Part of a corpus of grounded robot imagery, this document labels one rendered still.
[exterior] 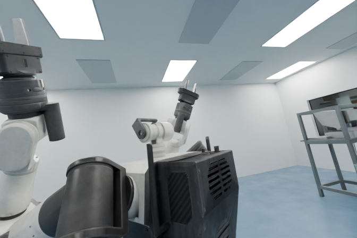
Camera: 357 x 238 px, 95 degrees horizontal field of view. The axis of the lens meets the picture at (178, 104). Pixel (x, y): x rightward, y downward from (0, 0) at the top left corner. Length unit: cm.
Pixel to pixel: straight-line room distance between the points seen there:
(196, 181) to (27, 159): 37
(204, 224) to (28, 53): 53
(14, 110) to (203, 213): 44
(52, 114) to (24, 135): 7
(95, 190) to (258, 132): 580
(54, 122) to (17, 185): 17
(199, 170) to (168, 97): 456
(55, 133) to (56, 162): 444
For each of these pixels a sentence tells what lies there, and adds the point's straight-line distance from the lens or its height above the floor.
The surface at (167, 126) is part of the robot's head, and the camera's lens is 56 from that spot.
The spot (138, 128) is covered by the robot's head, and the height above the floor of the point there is 132.
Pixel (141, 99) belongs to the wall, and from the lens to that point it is 478.
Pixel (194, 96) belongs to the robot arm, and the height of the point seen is 148.
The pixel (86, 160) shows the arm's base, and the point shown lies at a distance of 40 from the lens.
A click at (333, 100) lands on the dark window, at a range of 606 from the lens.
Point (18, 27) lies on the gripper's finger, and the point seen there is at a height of 156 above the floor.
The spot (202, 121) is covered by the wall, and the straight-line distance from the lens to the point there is 503.
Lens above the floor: 126
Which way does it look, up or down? 13 degrees up
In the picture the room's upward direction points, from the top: 7 degrees counter-clockwise
